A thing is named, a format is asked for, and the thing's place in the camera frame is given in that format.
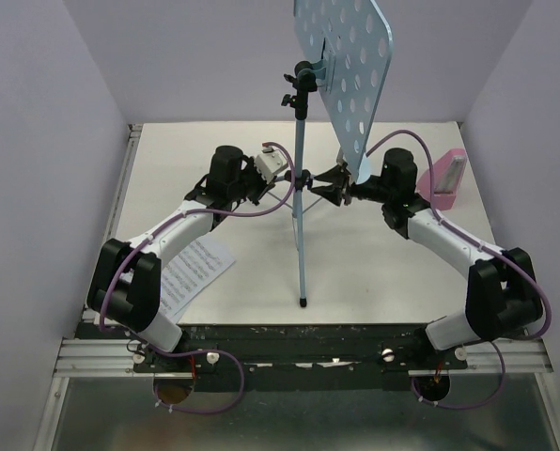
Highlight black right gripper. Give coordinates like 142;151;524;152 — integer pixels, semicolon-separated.
310;164;394;208

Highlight pink metronome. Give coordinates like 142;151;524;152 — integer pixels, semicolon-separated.
433;148;468;211

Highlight sheet music pages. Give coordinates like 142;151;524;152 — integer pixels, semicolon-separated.
159;236;235;323

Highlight blue music stand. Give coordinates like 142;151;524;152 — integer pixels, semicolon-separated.
282;1;393;307

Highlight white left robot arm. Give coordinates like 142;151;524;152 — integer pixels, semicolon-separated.
86;146;289;371

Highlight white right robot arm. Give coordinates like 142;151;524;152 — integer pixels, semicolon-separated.
311;148;543;368

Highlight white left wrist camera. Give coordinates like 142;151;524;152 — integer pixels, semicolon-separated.
254;147;288;183

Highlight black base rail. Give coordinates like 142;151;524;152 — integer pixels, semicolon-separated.
72;321;530;394

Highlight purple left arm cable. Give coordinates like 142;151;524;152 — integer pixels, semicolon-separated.
99;139;296;415

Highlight aluminium frame rail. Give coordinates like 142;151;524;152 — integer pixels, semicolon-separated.
30;124;143;451

